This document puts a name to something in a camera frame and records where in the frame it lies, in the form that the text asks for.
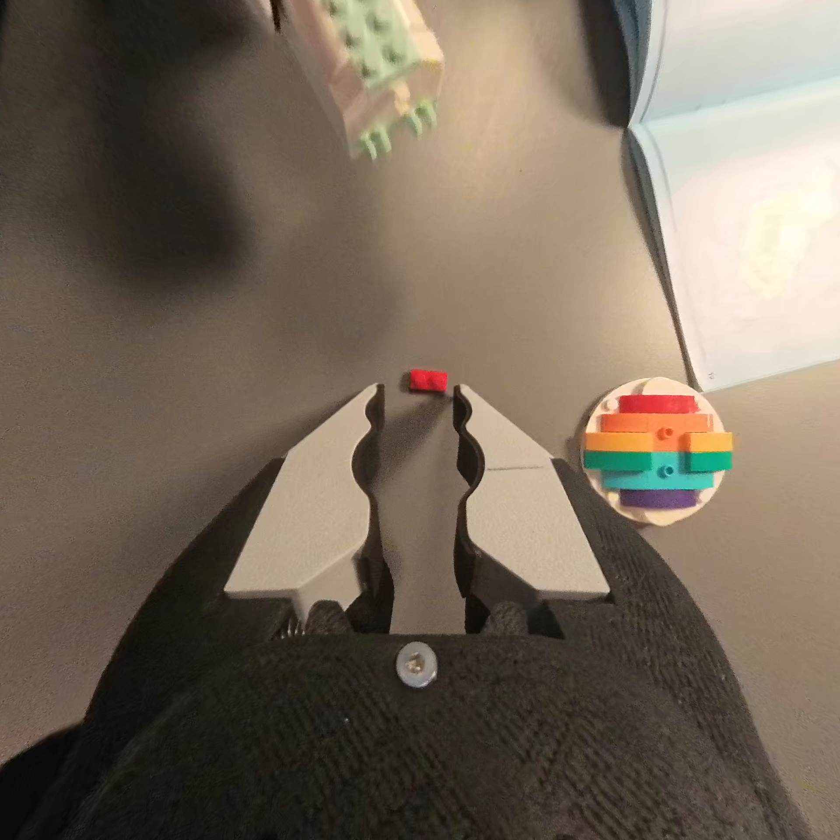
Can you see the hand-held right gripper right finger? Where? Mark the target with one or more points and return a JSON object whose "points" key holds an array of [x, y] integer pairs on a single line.
{"points": [[531, 531]]}

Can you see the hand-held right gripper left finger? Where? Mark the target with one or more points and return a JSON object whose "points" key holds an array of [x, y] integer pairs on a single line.
{"points": [[308, 525]]}

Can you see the small red lego brick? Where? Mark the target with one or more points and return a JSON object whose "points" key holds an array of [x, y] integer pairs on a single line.
{"points": [[428, 380]]}

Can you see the white and green lego build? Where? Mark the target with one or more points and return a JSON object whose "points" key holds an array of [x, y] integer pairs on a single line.
{"points": [[380, 65]]}

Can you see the round rainbow lego build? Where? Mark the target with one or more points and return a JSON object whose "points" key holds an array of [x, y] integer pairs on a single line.
{"points": [[656, 453]]}

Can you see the open lego instruction booklet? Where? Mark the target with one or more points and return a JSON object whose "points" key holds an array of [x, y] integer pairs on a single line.
{"points": [[754, 229]]}

